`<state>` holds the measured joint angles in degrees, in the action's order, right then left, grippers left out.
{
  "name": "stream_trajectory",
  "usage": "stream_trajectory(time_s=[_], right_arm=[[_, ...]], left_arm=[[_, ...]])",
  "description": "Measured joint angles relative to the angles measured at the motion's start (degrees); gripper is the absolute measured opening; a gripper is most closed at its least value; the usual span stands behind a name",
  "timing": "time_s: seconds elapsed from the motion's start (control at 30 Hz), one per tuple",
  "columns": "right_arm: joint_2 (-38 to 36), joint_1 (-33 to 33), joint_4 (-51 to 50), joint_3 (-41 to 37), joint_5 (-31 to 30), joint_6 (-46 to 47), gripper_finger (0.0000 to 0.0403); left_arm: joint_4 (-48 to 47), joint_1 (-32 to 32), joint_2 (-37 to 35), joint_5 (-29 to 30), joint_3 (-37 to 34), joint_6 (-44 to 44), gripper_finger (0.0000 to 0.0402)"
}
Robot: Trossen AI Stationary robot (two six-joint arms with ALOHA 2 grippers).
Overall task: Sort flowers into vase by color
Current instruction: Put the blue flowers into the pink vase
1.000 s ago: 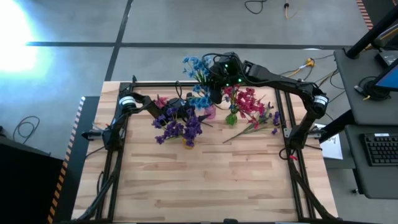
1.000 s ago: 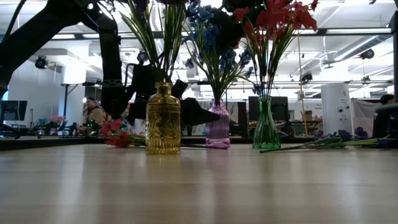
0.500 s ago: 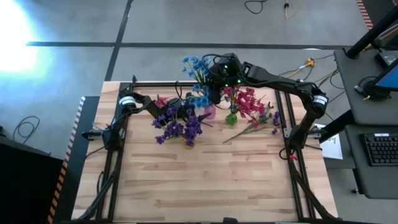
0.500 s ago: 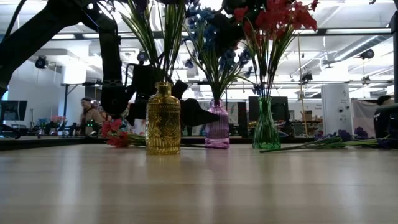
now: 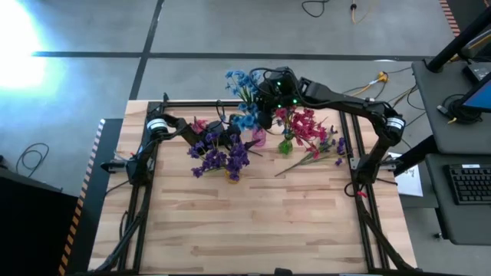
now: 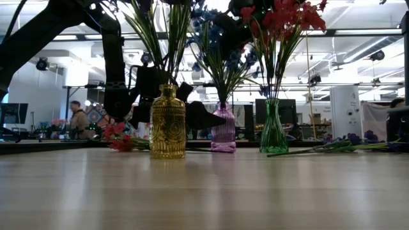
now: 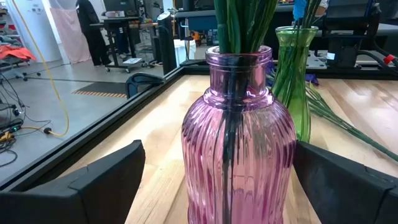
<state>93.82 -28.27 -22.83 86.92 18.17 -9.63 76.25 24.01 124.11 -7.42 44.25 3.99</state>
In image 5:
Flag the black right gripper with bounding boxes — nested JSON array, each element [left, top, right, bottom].
[[255, 67, 304, 130]]

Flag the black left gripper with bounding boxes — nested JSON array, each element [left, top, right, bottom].
[[206, 120, 262, 153]]

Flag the pink ribbed glass vase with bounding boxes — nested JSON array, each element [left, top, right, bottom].
[[251, 128, 268, 148]]

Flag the green glass vase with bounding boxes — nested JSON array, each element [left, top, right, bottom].
[[278, 138, 295, 156]]

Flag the white paper sheet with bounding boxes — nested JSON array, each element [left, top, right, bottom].
[[394, 152, 423, 197]]

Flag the yellow black hazard tape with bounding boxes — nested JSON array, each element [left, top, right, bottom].
[[57, 118, 107, 276]]

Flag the grey desk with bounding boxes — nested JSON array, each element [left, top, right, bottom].
[[411, 57, 491, 155], [423, 153, 491, 246]]

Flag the black monitor stand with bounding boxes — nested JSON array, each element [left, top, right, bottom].
[[437, 94, 485, 126]]

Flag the black diagonal stand pole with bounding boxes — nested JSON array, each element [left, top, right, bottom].
[[427, 7, 491, 74]]

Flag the orange striped floor tape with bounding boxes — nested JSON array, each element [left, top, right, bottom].
[[439, 0, 461, 38]]

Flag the black computer keyboard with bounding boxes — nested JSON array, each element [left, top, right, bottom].
[[444, 163, 491, 206]]

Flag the computer monitor blue screen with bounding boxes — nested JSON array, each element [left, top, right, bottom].
[[458, 71, 491, 114]]

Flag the black desk device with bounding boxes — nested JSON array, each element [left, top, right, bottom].
[[462, 28, 491, 84]]

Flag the black cabinet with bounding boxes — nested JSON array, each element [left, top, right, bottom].
[[0, 166, 80, 276]]

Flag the black aluminium table frame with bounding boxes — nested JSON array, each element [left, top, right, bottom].
[[117, 91, 419, 275]]

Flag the black cable loop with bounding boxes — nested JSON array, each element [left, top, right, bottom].
[[301, 0, 331, 19]]

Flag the yellow connector cable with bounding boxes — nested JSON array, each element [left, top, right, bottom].
[[347, 71, 390, 99]]

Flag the yellow cable black plug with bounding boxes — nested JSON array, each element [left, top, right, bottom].
[[349, 0, 374, 26]]

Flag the black floor cables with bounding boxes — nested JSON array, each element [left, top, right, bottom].
[[339, 67, 427, 136]]

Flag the black cable bundle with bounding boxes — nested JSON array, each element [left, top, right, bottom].
[[95, 183, 154, 274], [354, 199, 417, 273]]

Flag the grey cable loop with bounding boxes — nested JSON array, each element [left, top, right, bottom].
[[15, 142, 50, 178]]

